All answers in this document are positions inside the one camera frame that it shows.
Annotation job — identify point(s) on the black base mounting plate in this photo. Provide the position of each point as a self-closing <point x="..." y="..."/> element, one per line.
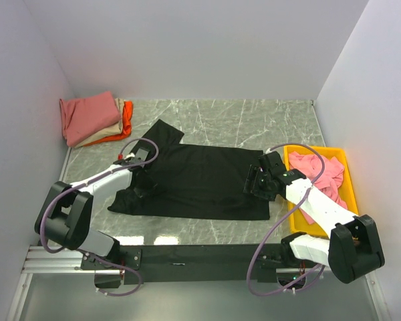
<point x="134" y="265"/>

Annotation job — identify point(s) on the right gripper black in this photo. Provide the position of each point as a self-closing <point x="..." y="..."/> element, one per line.
<point x="254" y="173"/>

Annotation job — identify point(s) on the folded orange t-shirt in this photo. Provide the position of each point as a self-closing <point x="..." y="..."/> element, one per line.
<point x="126" y="126"/>

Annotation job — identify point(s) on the folded pink t-shirt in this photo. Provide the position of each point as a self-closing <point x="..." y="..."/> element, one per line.
<point x="83" y="117"/>

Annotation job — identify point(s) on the yellow plastic bin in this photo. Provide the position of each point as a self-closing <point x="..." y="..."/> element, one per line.
<point x="300" y="221"/>

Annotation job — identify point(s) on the black t-shirt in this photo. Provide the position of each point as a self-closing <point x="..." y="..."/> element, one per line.
<point x="190" y="181"/>

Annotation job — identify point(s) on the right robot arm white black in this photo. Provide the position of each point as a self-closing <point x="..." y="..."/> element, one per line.
<point x="351" y="245"/>

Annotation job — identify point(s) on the crumpled pink t-shirt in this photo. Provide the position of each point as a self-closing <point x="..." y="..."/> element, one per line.
<point x="331" y="179"/>

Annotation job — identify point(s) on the folded beige t-shirt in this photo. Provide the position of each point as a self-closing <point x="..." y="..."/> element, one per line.
<point x="107" y="131"/>

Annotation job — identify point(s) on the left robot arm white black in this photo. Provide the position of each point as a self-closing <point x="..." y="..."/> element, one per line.
<point x="64" y="221"/>

